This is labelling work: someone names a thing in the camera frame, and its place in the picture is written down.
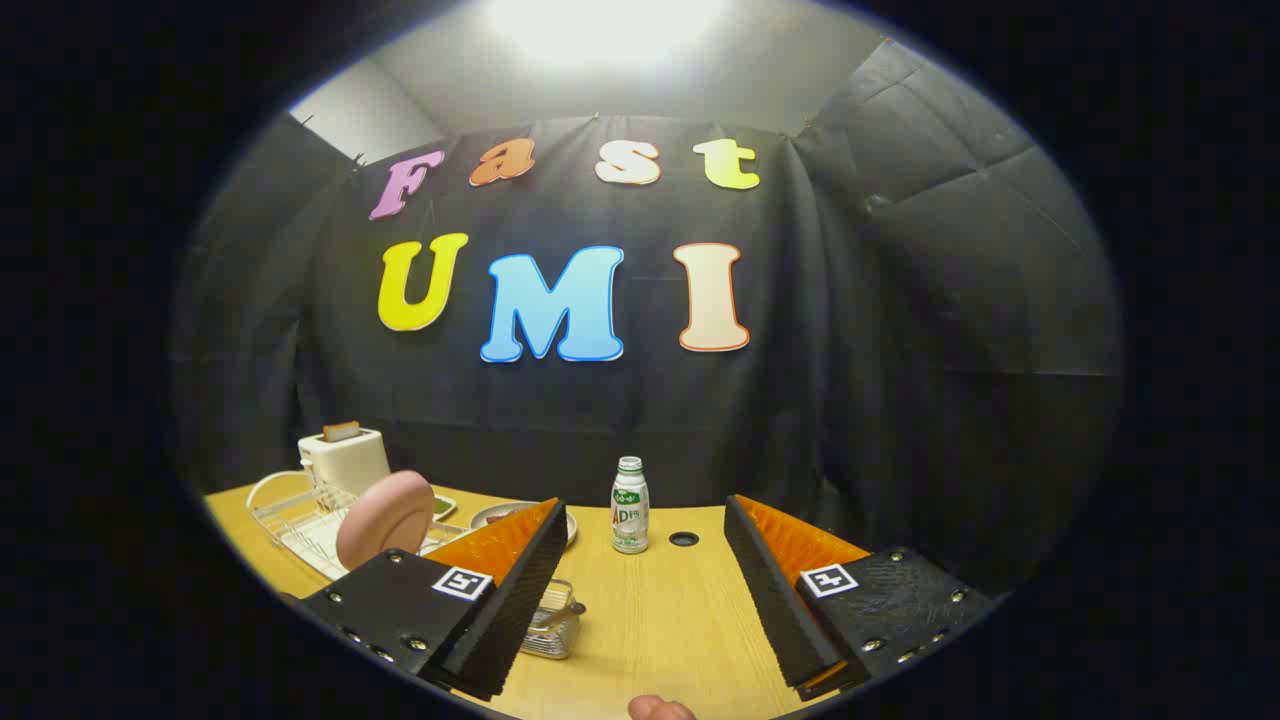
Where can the black backdrop cloth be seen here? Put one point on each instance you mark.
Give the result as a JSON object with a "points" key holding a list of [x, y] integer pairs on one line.
{"points": [[850, 400]]}

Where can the white drain tray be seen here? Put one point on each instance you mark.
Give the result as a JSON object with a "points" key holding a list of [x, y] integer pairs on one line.
{"points": [[310, 545]]}

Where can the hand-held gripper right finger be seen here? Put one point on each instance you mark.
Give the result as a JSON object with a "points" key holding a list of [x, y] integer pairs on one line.
{"points": [[780, 610]]}

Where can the beige round plate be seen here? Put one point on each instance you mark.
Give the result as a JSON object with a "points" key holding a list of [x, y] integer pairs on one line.
{"points": [[492, 514]]}

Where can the white toaster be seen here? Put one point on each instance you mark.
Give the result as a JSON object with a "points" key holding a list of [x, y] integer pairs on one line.
{"points": [[345, 462]]}

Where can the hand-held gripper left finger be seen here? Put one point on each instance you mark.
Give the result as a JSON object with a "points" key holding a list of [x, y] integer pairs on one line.
{"points": [[520, 610]]}

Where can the white bottle with green label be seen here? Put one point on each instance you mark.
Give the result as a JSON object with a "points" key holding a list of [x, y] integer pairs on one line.
{"points": [[630, 510]]}

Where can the small metal basket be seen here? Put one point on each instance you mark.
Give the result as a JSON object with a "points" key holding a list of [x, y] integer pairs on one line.
{"points": [[555, 630]]}

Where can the pink plate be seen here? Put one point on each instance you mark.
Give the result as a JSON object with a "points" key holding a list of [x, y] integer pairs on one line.
{"points": [[385, 515]]}

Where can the white divided seed tray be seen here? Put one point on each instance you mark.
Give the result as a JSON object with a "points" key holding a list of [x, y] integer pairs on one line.
{"points": [[444, 507]]}

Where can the toast slice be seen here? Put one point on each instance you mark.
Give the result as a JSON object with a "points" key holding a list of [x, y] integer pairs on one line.
{"points": [[341, 432]]}

